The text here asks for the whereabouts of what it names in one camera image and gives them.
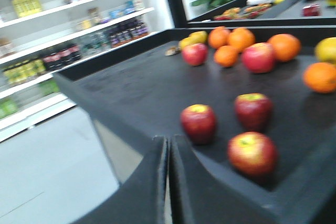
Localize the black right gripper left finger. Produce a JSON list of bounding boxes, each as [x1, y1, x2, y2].
[[74, 136, 168, 223]]

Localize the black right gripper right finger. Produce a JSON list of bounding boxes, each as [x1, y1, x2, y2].
[[169, 134, 310, 224]]

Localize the dark red apple left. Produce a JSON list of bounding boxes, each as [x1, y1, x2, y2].
[[180, 104, 217, 145]]

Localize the dark red apple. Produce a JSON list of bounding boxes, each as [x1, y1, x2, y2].
[[234, 93, 274, 132], [180, 104, 217, 145]]

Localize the dark red apple middle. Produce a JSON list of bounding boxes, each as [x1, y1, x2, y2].
[[234, 93, 274, 132]]

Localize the black wooden produce table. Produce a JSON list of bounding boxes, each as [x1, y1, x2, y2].
[[55, 25, 335, 223]]

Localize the pink red apple left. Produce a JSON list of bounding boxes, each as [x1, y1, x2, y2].
[[182, 43, 208, 66]]

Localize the pink red apple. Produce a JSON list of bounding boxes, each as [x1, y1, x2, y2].
[[182, 43, 208, 66], [241, 42, 276, 73]]

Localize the small orange front left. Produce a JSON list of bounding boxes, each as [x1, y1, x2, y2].
[[214, 45, 239, 68]]

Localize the brown mushroom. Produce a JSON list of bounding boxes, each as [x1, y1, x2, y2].
[[165, 46, 181, 56]]

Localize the pink red apple centre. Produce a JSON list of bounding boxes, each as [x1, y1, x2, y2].
[[241, 42, 276, 73]]

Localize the orange back left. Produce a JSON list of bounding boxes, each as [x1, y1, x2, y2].
[[208, 26, 231, 49]]

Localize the orange front right inner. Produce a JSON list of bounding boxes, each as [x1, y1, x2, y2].
[[302, 62, 335, 93]]

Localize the orange behind centre apple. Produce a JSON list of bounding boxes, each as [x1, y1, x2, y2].
[[267, 34, 301, 62]]

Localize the yellow round citrus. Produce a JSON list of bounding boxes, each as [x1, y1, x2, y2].
[[314, 37, 336, 65]]

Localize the white store shelf unit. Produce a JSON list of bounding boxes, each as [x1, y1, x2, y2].
[[0, 0, 158, 143]]

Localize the back display tray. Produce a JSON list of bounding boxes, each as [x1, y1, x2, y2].
[[188, 0, 335, 27]]

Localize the red bell pepper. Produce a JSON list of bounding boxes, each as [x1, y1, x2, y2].
[[302, 3, 321, 17]]

